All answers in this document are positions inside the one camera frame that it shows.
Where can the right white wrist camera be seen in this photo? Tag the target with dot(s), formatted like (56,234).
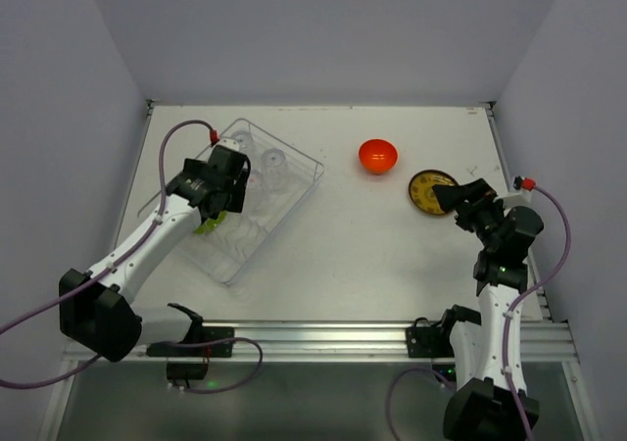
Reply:
(521,193)

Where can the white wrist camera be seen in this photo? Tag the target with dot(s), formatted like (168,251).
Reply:
(230,144)
(521,193)

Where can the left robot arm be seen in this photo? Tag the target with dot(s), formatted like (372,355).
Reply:
(97,308)

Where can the clear cup back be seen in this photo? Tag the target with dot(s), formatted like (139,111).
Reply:
(245,141)

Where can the aluminium rail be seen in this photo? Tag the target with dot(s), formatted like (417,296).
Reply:
(380,342)

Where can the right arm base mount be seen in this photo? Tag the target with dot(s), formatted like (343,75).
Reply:
(426,339)

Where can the green plate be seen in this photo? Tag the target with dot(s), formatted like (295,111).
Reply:
(210,225)

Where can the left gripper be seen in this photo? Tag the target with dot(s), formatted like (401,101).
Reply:
(216,206)

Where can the clear cup front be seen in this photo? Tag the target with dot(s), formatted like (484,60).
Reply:
(255,193)

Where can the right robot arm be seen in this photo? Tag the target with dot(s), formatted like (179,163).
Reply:
(491,401)

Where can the yellow patterned plate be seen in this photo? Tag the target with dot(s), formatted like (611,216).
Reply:
(421,192)

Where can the clear cup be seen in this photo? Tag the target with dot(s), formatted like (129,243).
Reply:
(275,169)
(255,193)
(245,141)

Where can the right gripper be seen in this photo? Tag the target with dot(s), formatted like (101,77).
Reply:
(470,205)

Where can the clear wire dish rack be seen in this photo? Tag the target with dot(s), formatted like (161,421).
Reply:
(224,252)

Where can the orange bowl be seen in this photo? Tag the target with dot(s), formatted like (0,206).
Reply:
(378,156)

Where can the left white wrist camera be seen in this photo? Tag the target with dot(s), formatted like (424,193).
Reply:
(230,144)

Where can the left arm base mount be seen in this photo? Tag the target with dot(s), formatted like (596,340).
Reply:
(196,345)

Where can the clear cup right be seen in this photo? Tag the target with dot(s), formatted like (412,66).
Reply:
(275,169)

